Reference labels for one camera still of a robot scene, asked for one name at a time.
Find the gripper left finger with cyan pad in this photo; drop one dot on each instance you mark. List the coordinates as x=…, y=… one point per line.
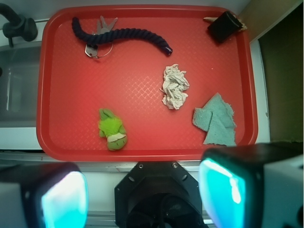
x=51, y=195

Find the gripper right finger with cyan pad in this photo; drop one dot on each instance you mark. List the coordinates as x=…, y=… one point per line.
x=254, y=186

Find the green plush animal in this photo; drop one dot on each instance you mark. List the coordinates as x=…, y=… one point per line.
x=111, y=127

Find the light green cloth rag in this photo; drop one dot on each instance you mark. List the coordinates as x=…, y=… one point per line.
x=216, y=119

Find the red plastic tray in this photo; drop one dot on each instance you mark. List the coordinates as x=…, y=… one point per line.
x=72, y=87

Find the crumpled white paper towel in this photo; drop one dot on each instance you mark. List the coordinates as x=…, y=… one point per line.
x=174, y=86

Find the stainless steel sink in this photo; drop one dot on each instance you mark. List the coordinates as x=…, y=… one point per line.
x=19, y=70

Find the black brush with bristles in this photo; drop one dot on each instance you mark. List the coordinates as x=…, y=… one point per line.
x=224, y=26

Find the black sink faucet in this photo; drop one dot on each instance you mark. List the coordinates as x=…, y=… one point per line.
x=17, y=25

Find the silver keys on ring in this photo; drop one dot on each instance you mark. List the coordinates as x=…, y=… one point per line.
x=101, y=28

